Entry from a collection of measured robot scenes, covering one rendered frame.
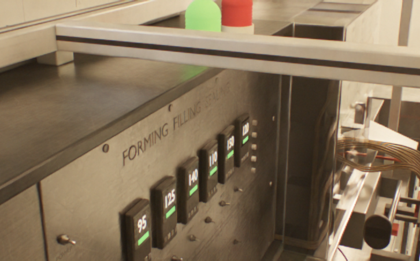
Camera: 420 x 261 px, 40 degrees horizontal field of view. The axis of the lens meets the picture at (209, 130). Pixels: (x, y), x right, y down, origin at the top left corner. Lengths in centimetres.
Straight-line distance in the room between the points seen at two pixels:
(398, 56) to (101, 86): 37
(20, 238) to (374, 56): 43
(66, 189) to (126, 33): 28
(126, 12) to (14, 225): 56
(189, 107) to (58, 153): 33
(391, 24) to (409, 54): 528
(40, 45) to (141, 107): 23
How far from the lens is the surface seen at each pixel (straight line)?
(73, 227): 63
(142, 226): 75
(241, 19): 105
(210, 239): 102
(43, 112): 67
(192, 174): 86
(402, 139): 217
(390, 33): 598
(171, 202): 81
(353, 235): 174
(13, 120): 65
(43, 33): 85
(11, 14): 461
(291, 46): 71
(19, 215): 57
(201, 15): 90
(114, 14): 100
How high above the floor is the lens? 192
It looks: 20 degrees down
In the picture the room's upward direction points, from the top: straight up
